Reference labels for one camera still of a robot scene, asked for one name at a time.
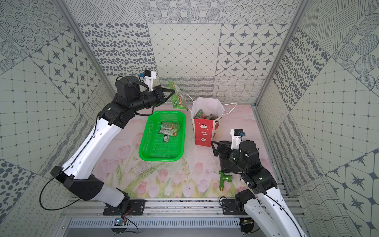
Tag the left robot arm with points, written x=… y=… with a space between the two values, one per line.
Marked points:
x=76 y=175

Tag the black round connector board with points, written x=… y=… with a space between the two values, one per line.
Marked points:
x=246 y=225

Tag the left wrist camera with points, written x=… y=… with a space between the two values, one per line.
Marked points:
x=148 y=78

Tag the aluminium mounting rail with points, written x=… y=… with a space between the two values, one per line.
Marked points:
x=155 y=207

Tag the green plastic faucet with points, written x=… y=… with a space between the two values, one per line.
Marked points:
x=224 y=178

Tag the green soup packet back side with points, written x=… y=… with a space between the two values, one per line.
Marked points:
x=170 y=128

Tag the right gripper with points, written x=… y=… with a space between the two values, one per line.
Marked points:
x=226 y=147

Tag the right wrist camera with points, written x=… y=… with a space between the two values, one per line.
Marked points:
x=237 y=137

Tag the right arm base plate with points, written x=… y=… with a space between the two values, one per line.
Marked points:
x=230 y=208

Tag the black plastic tool case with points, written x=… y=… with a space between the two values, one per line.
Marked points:
x=243 y=158

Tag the green red soup packet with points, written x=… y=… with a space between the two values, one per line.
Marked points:
x=201 y=115

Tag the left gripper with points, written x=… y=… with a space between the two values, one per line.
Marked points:
x=160 y=95

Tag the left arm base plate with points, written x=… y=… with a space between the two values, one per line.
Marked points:
x=130 y=206

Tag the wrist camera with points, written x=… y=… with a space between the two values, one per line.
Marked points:
x=237 y=137
x=148 y=78

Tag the small green circuit board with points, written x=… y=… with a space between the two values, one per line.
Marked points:
x=119 y=222

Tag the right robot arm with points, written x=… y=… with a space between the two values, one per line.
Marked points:
x=263 y=201

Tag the green plastic basket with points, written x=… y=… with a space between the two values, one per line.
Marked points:
x=153 y=148

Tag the white red paper gift bag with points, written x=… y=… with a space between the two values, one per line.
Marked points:
x=205 y=130

